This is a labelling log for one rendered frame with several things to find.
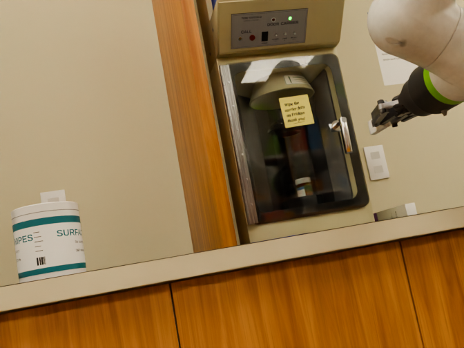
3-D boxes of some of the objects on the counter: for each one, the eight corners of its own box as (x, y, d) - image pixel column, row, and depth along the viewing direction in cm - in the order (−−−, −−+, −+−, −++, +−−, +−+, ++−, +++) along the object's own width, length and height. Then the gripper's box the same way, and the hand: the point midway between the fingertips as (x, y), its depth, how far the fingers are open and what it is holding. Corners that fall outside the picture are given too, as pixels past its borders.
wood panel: (195, 262, 167) (126, -151, 190) (204, 259, 168) (134, -151, 191) (224, 251, 120) (128, -296, 143) (238, 248, 121) (140, -295, 143)
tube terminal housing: (230, 254, 154) (184, -4, 167) (338, 235, 161) (286, -11, 174) (250, 248, 130) (195, -53, 143) (377, 226, 137) (313, -58, 150)
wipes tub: (25, 286, 116) (16, 216, 119) (89, 275, 119) (79, 206, 122) (13, 286, 104) (4, 207, 106) (85, 274, 107) (75, 197, 109)
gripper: (458, 67, 100) (395, 108, 123) (392, 72, 97) (340, 114, 120) (467, 107, 99) (402, 141, 122) (400, 114, 96) (346, 148, 119)
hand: (378, 123), depth 118 cm, fingers closed
